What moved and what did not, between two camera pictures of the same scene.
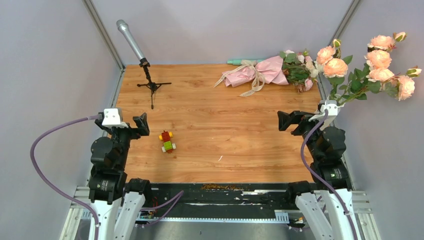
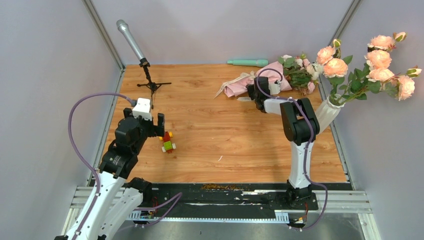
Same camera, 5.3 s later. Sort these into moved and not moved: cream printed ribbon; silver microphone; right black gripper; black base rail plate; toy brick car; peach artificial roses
Moved: cream printed ribbon; right black gripper
Not moved: toy brick car; silver microphone; black base rail plate; peach artificial roses
